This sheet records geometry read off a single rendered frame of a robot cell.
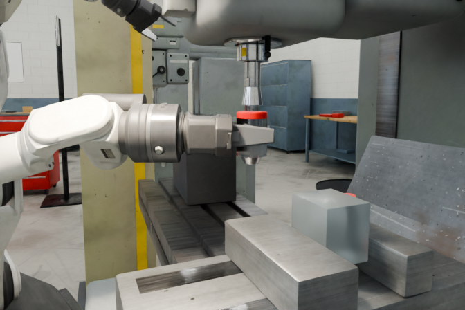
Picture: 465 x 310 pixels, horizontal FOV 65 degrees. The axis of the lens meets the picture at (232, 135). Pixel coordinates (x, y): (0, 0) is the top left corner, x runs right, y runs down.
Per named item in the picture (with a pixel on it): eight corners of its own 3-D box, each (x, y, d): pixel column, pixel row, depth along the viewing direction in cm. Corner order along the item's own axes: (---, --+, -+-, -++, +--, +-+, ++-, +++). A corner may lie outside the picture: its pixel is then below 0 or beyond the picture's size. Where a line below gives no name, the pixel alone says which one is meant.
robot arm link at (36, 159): (115, 124, 49) (8, 153, 46) (129, 154, 56) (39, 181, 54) (106, 87, 52) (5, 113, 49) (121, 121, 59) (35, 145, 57)
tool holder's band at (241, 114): (257, 119, 52) (257, 112, 51) (230, 117, 54) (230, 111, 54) (272, 117, 55) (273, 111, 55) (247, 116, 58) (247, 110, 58)
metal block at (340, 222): (324, 271, 34) (326, 208, 33) (290, 246, 39) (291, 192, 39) (368, 261, 36) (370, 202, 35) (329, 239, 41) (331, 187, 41)
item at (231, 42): (236, 39, 48) (236, 33, 48) (216, 47, 56) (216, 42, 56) (293, 42, 51) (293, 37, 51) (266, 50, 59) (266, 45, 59)
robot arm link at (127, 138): (144, 144, 49) (58, 144, 48) (156, 176, 58) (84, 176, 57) (152, 77, 54) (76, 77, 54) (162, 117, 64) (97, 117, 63)
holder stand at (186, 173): (186, 205, 83) (185, 117, 81) (172, 183, 104) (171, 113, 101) (236, 201, 86) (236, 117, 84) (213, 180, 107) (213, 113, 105)
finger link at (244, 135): (273, 146, 53) (231, 146, 53) (274, 124, 53) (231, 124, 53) (275, 147, 51) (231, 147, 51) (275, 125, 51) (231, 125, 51)
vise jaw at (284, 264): (297, 331, 28) (297, 281, 27) (223, 253, 41) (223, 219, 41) (358, 313, 30) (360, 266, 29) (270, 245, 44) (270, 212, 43)
